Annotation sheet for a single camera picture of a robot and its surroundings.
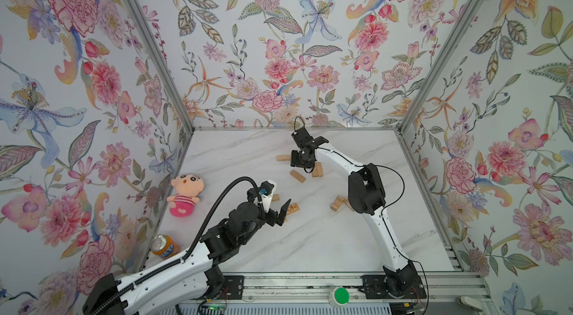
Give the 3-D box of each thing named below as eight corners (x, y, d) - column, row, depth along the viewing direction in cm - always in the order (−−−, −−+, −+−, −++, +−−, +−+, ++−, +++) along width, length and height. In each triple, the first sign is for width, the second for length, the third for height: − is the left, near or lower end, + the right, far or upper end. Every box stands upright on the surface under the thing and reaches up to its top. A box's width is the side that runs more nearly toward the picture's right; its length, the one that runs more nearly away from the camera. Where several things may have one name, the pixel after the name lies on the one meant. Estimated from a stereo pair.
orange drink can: (162, 263, 82) (146, 252, 72) (168, 245, 86) (153, 234, 76) (179, 263, 82) (165, 252, 72) (184, 245, 86) (171, 234, 76)
